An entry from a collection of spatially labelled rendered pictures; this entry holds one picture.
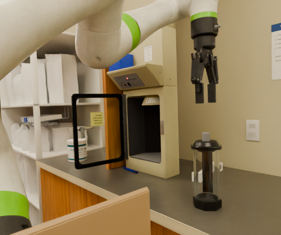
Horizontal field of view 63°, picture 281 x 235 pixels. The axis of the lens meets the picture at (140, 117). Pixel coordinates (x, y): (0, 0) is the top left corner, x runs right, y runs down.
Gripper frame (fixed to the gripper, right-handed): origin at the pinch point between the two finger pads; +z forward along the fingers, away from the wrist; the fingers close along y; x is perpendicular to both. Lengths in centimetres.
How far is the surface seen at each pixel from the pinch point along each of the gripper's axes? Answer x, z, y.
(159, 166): 36, 35, 12
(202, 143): -0.9, 16.9, -4.6
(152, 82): 34.5, -8.3, 8.6
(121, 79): 54, -12, 5
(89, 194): 61, 48, -15
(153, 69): 31.2, -14.1, 6.2
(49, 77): 161, -25, 9
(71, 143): 103, 27, -3
